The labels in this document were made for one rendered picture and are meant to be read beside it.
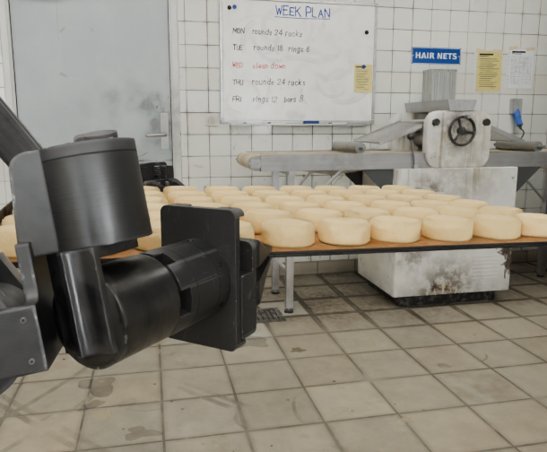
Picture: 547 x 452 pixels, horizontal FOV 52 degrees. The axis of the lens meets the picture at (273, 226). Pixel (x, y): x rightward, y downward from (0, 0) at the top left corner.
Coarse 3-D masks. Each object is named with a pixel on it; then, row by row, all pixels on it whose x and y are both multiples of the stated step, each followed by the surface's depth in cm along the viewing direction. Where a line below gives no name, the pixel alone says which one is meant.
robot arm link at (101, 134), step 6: (90, 132) 90; (96, 132) 90; (102, 132) 89; (108, 132) 89; (114, 132) 88; (78, 138) 86; (84, 138) 87; (90, 138) 86; (96, 138) 86; (102, 138) 87
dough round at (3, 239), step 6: (0, 228) 46; (6, 228) 46; (12, 228) 46; (0, 234) 44; (6, 234) 44; (12, 234) 44; (0, 240) 44; (6, 240) 44; (12, 240) 44; (0, 246) 44; (6, 246) 44; (12, 246) 44; (6, 252) 44; (12, 252) 44
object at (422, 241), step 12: (372, 240) 55; (420, 240) 55; (432, 240) 56; (468, 240) 56; (480, 240) 56; (492, 240) 56; (504, 240) 57; (516, 240) 57; (528, 240) 57; (540, 240) 57; (120, 252) 47; (132, 252) 47
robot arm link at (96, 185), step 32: (32, 160) 30; (64, 160) 30; (96, 160) 30; (128, 160) 32; (32, 192) 31; (64, 192) 30; (96, 192) 30; (128, 192) 31; (32, 224) 31; (64, 224) 30; (96, 224) 30; (128, 224) 31; (32, 256) 30; (32, 288) 30; (0, 320) 28; (32, 320) 29; (0, 352) 29; (32, 352) 29
